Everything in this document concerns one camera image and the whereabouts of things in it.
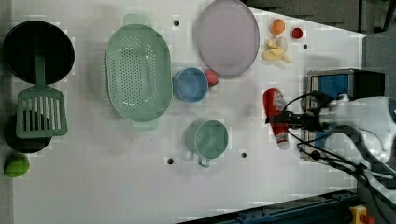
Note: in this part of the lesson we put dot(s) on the large black bowl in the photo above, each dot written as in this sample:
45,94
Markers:
19,51

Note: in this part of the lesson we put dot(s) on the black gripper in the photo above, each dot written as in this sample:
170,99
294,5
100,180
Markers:
288,119

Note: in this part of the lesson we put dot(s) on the silver toaster oven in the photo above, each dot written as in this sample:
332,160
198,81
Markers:
342,82

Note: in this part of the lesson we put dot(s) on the orange toy fruit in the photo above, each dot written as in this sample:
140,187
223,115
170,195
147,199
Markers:
277,27

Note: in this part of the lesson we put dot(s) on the small black bowl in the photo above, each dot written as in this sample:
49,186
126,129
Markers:
22,145

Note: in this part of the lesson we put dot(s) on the toy strawberry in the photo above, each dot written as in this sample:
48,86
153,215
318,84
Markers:
211,77

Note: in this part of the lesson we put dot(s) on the blue cup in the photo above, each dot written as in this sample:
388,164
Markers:
190,85

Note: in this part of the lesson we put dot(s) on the grey round plate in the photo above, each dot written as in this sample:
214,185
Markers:
227,37

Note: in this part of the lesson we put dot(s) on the green perforated colander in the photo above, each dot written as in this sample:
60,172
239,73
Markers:
138,73

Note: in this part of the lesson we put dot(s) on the green toy pepper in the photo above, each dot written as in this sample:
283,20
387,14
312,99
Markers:
16,166

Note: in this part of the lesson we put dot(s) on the blue metal frame rail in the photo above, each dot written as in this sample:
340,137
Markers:
329,208

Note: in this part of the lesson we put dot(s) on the green mug with handle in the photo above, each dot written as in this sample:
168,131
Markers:
208,139

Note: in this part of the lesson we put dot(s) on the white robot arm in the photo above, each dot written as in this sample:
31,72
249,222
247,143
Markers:
378,177

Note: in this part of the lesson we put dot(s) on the red plush ketchup bottle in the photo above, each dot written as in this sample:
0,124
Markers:
274,104

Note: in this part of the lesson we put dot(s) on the yellow red emergency button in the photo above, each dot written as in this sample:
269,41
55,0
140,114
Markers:
359,215

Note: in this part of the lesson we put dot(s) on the yellow toy garlic pieces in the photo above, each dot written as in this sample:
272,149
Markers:
276,50

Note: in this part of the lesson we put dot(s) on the green slotted spatula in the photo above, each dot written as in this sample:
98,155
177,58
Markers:
41,110

